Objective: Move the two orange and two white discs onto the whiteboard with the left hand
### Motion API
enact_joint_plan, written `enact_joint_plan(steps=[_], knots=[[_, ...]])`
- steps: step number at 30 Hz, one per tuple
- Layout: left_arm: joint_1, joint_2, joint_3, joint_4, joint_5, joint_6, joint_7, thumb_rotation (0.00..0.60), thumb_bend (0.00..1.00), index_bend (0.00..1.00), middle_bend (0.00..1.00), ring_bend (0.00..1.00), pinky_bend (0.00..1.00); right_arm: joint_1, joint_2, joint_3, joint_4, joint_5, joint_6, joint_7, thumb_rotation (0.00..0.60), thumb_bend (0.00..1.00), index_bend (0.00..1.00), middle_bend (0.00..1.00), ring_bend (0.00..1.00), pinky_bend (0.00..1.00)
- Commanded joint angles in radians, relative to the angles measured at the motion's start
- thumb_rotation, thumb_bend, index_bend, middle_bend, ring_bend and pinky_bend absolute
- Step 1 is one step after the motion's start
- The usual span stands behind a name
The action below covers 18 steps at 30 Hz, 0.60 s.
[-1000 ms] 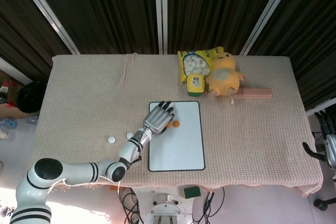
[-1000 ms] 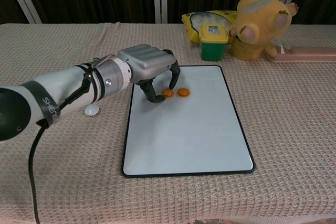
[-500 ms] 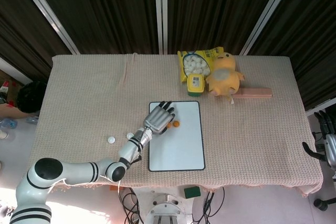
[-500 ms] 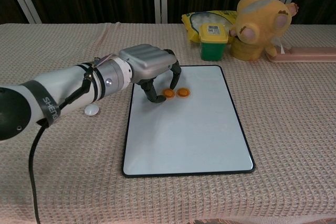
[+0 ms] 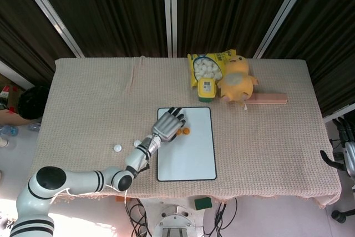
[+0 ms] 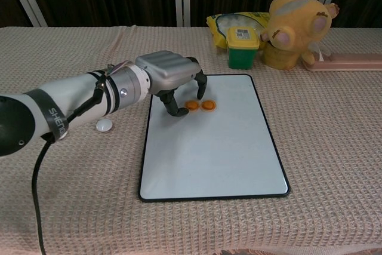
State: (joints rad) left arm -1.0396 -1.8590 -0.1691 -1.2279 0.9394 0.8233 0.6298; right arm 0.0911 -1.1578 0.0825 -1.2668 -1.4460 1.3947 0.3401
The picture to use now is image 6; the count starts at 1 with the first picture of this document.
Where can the yellow plush duck toy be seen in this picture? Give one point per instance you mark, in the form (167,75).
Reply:
(298,16)

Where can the pink waffle tablecloth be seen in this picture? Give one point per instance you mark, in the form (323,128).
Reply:
(89,207)

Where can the green container yellow lid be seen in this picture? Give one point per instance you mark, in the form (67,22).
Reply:
(241,58)

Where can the yellow snack bag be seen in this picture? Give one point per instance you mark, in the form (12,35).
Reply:
(221,25)

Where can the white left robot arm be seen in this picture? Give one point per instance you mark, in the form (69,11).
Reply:
(74,96)

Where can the orange round magnet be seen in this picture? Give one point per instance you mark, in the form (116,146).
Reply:
(208,104)
(192,105)

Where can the long pink box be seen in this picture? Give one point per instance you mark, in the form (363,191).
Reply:
(352,62)

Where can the black framed whiteboard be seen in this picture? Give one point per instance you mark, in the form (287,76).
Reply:
(215,153)

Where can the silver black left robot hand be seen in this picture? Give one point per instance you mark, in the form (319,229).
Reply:
(170,70)

